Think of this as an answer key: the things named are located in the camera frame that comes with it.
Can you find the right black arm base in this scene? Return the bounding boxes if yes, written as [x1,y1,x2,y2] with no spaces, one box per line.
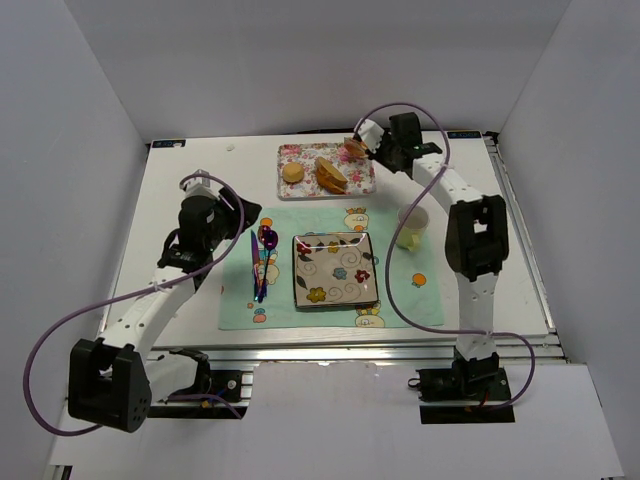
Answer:
[407,368,516,425]

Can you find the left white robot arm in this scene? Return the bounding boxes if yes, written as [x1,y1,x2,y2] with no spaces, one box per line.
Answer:
[68,188,262,432]

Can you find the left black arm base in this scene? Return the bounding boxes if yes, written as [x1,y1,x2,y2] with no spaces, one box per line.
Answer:
[145,348,252,420]

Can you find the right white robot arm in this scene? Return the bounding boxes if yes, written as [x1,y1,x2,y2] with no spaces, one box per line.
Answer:
[357,112,509,362]

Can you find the round bread bun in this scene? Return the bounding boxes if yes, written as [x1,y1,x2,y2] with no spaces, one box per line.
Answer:
[281,162,305,184]

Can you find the sliced bread pieces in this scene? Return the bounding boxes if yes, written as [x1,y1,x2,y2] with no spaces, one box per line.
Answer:
[315,157,348,195]

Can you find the iridescent purple spoon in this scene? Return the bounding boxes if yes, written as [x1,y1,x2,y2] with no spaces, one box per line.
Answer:
[258,228,279,303]

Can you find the iridescent purple knife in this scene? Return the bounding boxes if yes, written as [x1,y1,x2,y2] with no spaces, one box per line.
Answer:
[251,231,264,303]

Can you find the right blue corner sticker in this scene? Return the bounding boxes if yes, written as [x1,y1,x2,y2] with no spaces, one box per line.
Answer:
[447,130,482,140]

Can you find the blue corner sticker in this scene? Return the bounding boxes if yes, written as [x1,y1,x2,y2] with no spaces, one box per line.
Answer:
[151,139,186,149]
[447,130,482,140]

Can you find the floral serving tray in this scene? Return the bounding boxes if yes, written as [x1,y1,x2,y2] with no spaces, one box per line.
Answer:
[277,142,377,200]

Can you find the yellow green mug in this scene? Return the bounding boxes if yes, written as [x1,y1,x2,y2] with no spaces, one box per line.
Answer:
[396,205,430,251]

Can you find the left blue corner sticker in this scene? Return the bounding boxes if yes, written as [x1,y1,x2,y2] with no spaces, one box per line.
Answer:
[151,139,186,149]

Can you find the square floral plate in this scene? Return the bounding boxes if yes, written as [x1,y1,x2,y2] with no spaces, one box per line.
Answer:
[292,231,380,310]

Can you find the mint green placemat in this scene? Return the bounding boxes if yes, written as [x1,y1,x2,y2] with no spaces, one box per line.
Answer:
[215,205,444,331]

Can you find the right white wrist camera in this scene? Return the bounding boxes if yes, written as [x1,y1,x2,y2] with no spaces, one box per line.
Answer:
[355,119,385,153]

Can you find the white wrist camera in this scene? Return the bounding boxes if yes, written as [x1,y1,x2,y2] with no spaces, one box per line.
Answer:
[179,170,220,208]
[355,119,385,153]

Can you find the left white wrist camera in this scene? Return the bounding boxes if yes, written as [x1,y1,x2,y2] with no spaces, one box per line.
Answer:
[179,170,220,208]

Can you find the aluminium table frame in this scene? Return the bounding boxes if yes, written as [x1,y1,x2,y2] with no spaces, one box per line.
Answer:
[115,135,565,364]

